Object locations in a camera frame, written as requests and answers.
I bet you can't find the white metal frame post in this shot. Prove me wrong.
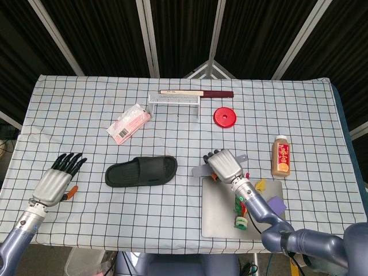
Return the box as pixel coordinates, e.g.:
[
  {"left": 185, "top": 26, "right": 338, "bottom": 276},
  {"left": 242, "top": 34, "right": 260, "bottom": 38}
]
[
  {"left": 206, "top": 0, "right": 227, "bottom": 64},
  {"left": 28, "top": 0, "right": 85, "bottom": 77},
  {"left": 136, "top": 0, "right": 160, "bottom": 78},
  {"left": 271, "top": 0, "right": 328, "bottom": 81},
  {"left": 0, "top": 110, "right": 22, "bottom": 129},
  {"left": 349, "top": 122, "right": 368, "bottom": 141}
]

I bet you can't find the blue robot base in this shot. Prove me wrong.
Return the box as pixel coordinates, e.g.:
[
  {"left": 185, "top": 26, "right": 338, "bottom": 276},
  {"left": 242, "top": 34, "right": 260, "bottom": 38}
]
[{"left": 114, "top": 252, "right": 241, "bottom": 276}]

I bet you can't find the dark blue under cloth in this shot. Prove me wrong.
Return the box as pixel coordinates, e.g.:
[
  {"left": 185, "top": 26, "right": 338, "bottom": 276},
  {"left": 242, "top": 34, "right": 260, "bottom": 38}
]
[{"left": 330, "top": 82, "right": 368, "bottom": 185}]

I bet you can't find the clear plastic storage box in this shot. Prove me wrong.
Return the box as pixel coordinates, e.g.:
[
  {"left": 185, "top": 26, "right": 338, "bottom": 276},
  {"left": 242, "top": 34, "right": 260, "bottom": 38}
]
[{"left": 64, "top": 247, "right": 106, "bottom": 276}]

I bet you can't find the white wire mesh rack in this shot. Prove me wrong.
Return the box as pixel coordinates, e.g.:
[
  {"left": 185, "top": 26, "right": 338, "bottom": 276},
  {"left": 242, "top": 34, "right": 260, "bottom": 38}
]
[{"left": 147, "top": 93, "right": 201, "bottom": 119}]

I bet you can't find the brown drink bottle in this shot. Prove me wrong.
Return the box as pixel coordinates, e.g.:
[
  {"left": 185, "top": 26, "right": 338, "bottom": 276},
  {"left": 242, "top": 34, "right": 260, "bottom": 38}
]
[{"left": 271, "top": 135, "right": 291, "bottom": 178}]

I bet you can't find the colourful feather shuttlecock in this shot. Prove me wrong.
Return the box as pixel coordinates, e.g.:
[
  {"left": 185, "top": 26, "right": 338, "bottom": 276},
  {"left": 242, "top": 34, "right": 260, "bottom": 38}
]
[{"left": 233, "top": 172, "right": 267, "bottom": 231}]

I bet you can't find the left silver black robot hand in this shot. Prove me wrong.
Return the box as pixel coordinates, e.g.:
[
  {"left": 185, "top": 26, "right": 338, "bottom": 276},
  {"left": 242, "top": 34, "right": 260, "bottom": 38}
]
[{"left": 31, "top": 152, "right": 88, "bottom": 207}]

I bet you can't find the red plastic disc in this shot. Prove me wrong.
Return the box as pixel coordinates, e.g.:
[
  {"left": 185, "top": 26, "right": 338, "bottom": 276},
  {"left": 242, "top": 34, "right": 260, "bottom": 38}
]
[{"left": 213, "top": 106, "right": 238, "bottom": 127}]

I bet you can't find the grey flat tray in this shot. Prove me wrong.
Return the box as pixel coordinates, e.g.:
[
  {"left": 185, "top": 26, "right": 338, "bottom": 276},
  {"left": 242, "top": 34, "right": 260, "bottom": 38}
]
[{"left": 201, "top": 177, "right": 289, "bottom": 239}]

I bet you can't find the pink white plastic packet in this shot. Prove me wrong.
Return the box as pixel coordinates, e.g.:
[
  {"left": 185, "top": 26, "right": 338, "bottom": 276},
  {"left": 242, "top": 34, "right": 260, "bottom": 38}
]
[{"left": 106, "top": 103, "right": 152, "bottom": 145}]

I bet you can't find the black rubber slipper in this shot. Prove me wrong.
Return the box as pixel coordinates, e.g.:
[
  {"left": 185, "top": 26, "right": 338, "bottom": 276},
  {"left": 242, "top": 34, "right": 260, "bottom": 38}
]
[{"left": 105, "top": 155, "right": 178, "bottom": 188}]

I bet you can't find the dark red folded fan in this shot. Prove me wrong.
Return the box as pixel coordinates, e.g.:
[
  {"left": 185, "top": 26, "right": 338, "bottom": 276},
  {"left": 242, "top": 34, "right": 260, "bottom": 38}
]
[{"left": 159, "top": 89, "right": 235, "bottom": 98}]

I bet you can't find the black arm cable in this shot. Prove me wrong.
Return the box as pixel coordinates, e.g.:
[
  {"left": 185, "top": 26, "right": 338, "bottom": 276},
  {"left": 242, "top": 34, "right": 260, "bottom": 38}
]
[{"left": 246, "top": 211, "right": 263, "bottom": 234}]

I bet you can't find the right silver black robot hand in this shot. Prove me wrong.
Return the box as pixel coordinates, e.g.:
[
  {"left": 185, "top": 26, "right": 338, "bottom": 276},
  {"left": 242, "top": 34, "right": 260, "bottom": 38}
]
[{"left": 202, "top": 148, "right": 245, "bottom": 183}]

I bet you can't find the white black checked tablecloth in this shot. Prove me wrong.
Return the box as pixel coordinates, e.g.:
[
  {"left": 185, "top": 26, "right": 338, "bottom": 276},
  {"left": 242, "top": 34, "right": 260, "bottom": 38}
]
[{"left": 0, "top": 74, "right": 368, "bottom": 255}]

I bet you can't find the white triangular frame brace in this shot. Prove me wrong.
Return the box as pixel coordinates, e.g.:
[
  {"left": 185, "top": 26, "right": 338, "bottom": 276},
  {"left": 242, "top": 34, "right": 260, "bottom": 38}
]
[{"left": 183, "top": 59, "right": 237, "bottom": 80}]

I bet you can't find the purple block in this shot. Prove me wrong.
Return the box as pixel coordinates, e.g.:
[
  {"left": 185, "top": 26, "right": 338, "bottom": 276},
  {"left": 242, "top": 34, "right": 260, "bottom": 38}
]
[{"left": 267, "top": 195, "right": 288, "bottom": 215}]

